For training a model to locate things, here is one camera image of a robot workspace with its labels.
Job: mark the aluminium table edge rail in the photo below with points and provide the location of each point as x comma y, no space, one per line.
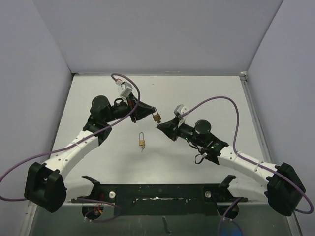
292,221

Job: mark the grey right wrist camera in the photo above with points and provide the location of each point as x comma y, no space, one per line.
179,112

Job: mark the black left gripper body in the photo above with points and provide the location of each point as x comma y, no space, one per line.
122,109

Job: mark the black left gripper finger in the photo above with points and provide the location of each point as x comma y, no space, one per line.
145,108
141,113

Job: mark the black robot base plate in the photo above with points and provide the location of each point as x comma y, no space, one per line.
208,199

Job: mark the brass long-shackle padlock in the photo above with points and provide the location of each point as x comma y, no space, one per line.
156,116
141,139

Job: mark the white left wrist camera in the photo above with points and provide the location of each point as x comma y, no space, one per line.
124,88

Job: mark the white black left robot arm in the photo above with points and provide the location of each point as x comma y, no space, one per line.
46,185

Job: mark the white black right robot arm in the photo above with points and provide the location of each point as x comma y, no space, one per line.
280,185

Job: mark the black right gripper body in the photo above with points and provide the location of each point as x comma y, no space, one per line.
186,132

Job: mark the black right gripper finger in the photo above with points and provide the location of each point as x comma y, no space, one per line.
167,126
170,133

